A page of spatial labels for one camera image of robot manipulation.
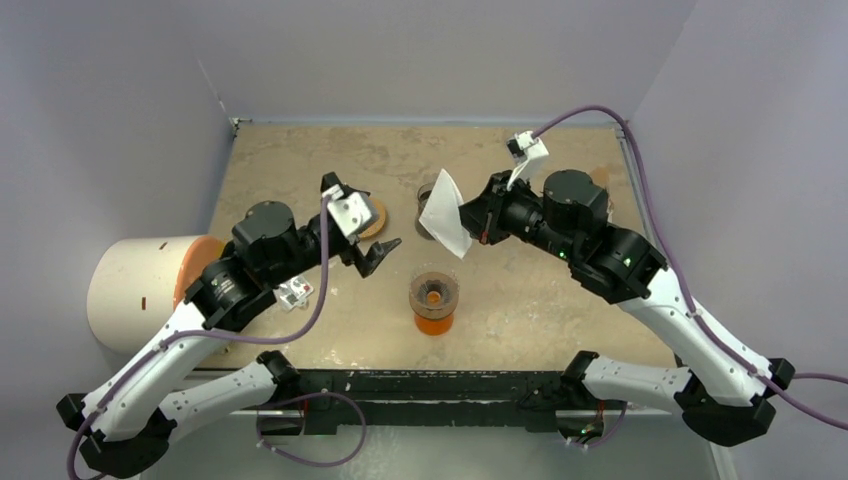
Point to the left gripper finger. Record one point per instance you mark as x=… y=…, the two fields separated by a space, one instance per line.
x=331 y=185
x=367 y=262

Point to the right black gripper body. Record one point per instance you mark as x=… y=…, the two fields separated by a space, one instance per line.
x=482 y=213

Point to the white paper coffee filter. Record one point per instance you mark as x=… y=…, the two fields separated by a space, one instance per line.
x=441 y=216

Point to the smoked glass carafe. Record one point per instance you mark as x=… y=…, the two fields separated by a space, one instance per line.
x=422 y=197

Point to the clear glass dripper cone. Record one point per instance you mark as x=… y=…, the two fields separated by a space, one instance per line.
x=433 y=277

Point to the orange glass carafe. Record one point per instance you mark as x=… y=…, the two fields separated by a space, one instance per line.
x=437 y=326

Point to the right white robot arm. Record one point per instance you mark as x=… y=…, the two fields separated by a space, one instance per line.
x=722 y=389

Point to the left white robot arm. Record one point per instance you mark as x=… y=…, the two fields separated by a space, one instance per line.
x=128 y=423

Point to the coffee filter package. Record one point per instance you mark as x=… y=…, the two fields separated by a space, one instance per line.
x=601 y=177

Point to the white cylinder with orange lid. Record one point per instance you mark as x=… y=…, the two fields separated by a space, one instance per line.
x=138 y=283

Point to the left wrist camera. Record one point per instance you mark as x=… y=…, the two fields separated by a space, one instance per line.
x=353 y=213

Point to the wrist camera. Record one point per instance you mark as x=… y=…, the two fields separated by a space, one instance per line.
x=529 y=154
x=353 y=213

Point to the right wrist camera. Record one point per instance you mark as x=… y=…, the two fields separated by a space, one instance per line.
x=529 y=154

